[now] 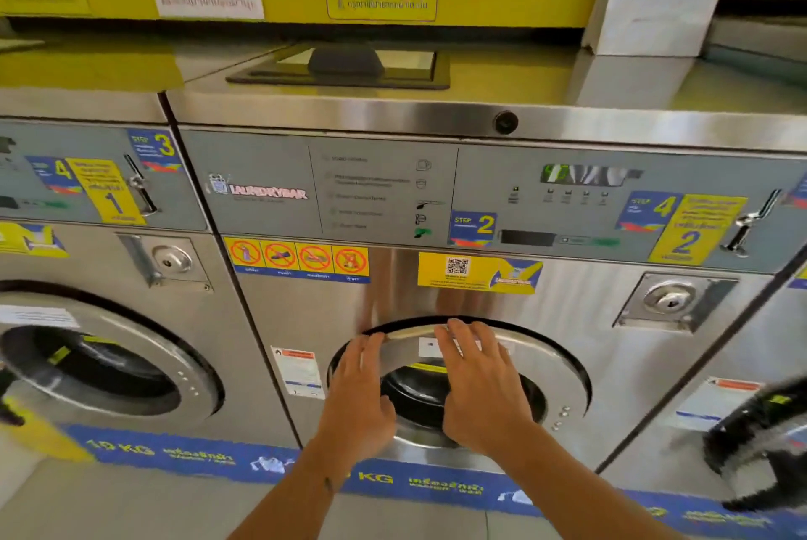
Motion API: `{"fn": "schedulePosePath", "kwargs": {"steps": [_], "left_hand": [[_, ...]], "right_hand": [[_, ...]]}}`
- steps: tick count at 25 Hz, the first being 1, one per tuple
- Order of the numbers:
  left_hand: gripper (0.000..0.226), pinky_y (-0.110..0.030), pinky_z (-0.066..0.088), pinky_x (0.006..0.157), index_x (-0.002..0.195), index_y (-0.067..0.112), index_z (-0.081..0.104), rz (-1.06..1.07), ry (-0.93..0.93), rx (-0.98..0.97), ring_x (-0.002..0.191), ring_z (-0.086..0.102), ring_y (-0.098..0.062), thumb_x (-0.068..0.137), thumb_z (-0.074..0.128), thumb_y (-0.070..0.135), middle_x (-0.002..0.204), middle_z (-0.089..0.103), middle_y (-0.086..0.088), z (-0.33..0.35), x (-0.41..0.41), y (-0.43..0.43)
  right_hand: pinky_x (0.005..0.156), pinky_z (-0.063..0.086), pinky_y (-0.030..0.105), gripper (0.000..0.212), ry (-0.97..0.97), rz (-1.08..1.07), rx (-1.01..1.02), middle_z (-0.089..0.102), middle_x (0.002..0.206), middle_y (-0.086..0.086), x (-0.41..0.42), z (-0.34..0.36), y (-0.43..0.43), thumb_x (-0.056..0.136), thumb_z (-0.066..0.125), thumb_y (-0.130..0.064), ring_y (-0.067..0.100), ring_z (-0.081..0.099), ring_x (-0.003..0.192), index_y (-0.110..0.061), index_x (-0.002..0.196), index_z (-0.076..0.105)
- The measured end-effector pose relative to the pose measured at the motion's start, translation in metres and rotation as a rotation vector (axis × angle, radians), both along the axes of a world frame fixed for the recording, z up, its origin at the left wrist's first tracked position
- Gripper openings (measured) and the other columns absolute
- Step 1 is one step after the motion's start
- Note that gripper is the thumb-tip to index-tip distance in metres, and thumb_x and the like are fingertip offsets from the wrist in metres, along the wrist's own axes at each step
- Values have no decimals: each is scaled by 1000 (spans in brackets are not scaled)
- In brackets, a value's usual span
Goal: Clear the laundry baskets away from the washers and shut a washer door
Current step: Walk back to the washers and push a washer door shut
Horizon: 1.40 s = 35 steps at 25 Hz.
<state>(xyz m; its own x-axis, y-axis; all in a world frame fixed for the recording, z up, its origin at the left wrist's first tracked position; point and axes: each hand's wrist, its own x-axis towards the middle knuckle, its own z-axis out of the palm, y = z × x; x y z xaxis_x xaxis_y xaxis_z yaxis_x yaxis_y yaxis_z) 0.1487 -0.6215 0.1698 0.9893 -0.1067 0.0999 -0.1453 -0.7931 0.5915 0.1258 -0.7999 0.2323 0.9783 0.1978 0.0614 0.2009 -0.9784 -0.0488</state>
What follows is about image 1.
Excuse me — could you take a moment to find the yellow rectangular label sticker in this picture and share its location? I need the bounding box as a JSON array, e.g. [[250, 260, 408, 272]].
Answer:
[[325, 0, 440, 24]]

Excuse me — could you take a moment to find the person's left hand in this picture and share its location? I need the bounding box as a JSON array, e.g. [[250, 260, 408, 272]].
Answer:
[[314, 331, 398, 473]]

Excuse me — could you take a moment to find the person's left forearm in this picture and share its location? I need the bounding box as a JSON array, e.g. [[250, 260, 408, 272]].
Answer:
[[228, 438, 354, 540]]

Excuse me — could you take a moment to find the person's right forearm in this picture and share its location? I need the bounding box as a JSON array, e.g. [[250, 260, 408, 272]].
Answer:
[[498, 422, 685, 540]]

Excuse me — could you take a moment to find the person's right hand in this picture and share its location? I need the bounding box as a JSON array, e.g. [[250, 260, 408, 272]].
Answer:
[[433, 317, 545, 458]]

